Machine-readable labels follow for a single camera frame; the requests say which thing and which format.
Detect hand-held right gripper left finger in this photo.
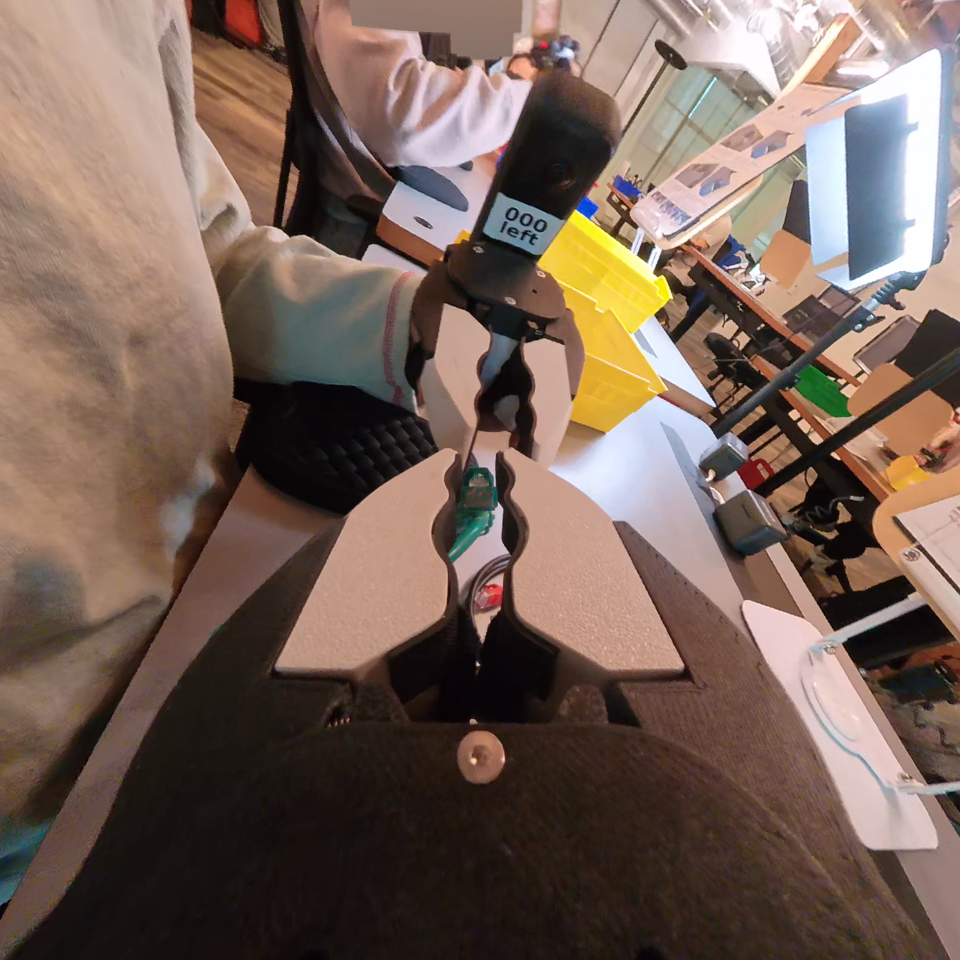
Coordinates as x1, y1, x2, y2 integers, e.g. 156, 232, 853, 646
273, 448, 462, 682

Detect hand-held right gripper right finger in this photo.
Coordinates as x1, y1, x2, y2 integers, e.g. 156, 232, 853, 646
495, 448, 687, 682

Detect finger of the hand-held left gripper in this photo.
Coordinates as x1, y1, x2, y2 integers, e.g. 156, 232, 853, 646
521, 337, 576, 464
418, 302, 494, 456

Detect green ethernet cable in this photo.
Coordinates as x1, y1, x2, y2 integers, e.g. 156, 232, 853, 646
447, 465, 501, 564

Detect person's left forearm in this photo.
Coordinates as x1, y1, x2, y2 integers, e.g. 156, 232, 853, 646
212, 225, 427, 415

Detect grey desk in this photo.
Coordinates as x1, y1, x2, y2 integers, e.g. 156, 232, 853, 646
0, 315, 960, 960

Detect black floor lamp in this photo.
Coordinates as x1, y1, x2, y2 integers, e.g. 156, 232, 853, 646
621, 39, 689, 138

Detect black padded wrist rest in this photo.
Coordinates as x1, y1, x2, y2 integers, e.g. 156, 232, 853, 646
234, 378, 441, 516

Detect dark grey box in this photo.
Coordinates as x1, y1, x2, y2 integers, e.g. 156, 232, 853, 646
712, 491, 790, 558

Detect black pole clamp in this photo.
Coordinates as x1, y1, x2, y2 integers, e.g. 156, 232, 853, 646
699, 433, 751, 483

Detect black office chair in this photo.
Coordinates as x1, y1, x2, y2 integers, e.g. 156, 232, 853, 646
272, 0, 399, 260

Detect black light stand pole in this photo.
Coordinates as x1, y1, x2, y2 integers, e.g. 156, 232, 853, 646
708, 270, 929, 440

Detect white document stand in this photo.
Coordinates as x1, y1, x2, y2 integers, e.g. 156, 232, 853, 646
741, 592, 960, 854

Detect green box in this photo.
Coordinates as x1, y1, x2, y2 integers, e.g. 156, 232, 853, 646
795, 365, 854, 420

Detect wooden table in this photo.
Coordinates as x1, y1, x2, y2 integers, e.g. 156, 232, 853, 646
678, 241, 960, 505

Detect thick black pole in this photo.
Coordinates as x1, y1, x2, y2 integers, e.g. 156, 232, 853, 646
752, 366, 960, 498

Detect LED light panel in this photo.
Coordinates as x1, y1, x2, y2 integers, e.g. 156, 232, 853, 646
804, 48, 948, 295

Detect tan printed poster board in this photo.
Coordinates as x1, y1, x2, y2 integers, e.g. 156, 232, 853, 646
872, 468, 960, 625

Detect person's cream clothing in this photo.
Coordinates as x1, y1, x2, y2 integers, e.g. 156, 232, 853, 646
0, 0, 260, 901

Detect black screen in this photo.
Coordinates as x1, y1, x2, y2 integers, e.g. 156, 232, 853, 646
892, 309, 960, 385

